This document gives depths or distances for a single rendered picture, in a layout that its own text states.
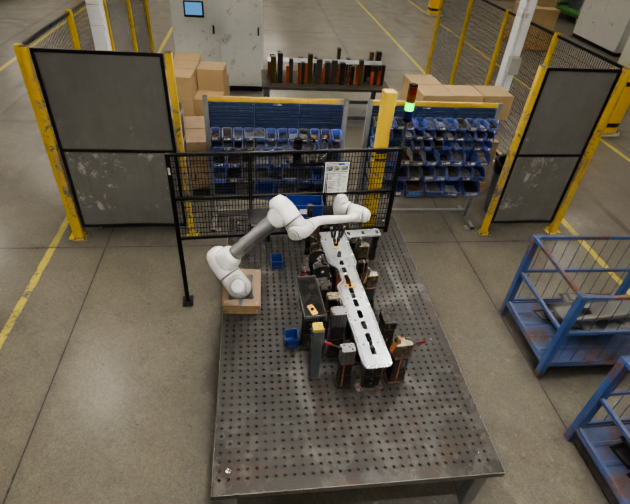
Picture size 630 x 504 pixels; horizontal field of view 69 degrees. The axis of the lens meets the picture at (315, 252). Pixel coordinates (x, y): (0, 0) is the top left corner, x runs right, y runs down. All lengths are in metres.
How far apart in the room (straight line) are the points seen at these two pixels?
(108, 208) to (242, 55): 4.99
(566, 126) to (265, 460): 4.51
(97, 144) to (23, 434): 2.62
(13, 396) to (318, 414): 2.44
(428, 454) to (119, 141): 3.84
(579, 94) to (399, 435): 3.98
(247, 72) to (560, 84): 5.93
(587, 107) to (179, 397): 4.84
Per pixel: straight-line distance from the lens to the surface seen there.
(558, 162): 5.94
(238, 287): 3.12
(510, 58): 7.37
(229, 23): 9.36
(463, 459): 2.98
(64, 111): 4.99
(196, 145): 5.81
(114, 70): 4.69
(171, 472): 3.61
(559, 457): 4.15
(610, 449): 4.18
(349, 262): 3.47
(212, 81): 7.38
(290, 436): 2.86
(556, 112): 5.57
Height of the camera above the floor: 3.17
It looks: 38 degrees down
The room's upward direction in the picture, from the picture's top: 5 degrees clockwise
